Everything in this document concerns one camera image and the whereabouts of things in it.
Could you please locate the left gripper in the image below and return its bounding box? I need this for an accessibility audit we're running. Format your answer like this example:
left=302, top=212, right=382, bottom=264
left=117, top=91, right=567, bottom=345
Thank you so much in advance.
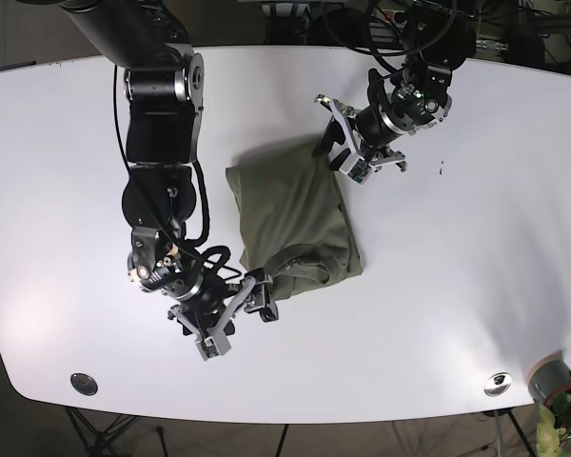
left=312, top=94, right=407, bottom=172

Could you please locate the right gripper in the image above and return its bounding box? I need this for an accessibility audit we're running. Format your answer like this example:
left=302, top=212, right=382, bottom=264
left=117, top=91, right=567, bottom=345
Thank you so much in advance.
left=167, top=270, right=279, bottom=339

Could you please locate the olive green T-shirt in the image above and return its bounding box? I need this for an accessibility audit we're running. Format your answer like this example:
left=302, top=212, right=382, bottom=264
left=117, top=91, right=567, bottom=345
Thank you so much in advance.
left=226, top=143, right=363, bottom=301

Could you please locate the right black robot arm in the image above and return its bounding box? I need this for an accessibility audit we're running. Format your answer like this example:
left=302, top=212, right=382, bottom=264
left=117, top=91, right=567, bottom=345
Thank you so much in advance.
left=61, top=1, right=278, bottom=359

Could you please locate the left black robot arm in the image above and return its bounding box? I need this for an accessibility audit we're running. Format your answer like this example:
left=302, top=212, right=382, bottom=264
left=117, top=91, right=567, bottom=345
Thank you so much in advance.
left=313, top=1, right=476, bottom=184

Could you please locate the left silver table grommet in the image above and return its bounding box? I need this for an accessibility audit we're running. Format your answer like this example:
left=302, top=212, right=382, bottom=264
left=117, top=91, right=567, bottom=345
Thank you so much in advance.
left=69, top=372, right=98, bottom=396

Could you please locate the silver table grommet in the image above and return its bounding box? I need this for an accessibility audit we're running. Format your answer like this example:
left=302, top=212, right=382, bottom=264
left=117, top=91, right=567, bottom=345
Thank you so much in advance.
left=69, top=372, right=98, bottom=396
left=483, top=372, right=512, bottom=397

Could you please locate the right silver table grommet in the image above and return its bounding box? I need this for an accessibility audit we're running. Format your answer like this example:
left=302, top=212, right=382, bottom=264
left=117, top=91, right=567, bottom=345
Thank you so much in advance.
left=483, top=372, right=512, bottom=397

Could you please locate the grey plant pot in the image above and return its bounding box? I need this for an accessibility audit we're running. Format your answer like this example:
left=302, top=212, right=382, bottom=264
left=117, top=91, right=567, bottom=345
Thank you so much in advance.
left=525, top=352, right=571, bottom=407

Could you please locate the green potted plant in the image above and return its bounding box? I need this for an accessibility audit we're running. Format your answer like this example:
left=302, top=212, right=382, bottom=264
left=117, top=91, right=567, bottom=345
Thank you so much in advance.
left=536, top=392, right=571, bottom=457

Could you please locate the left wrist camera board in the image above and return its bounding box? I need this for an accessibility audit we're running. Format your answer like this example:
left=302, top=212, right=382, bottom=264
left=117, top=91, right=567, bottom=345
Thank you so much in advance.
left=339, top=154, right=374, bottom=185

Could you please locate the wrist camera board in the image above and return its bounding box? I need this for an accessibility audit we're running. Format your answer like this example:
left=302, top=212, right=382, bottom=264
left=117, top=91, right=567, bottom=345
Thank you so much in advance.
left=339, top=154, right=374, bottom=185
left=195, top=332, right=231, bottom=361

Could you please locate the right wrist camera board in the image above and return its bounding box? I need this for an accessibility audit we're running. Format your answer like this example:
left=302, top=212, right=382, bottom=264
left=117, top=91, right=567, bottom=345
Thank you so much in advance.
left=195, top=332, right=231, bottom=361

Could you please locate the black table leg frame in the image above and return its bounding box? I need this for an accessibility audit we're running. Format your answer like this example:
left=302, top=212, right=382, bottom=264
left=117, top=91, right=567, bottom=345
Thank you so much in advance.
left=65, top=407, right=140, bottom=457

